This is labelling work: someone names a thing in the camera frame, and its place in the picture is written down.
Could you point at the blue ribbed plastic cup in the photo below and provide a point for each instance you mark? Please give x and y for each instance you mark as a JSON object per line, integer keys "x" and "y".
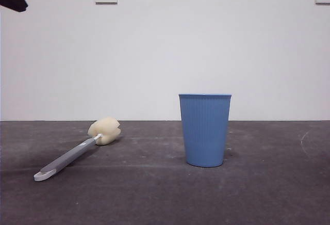
{"x": 205, "y": 132}

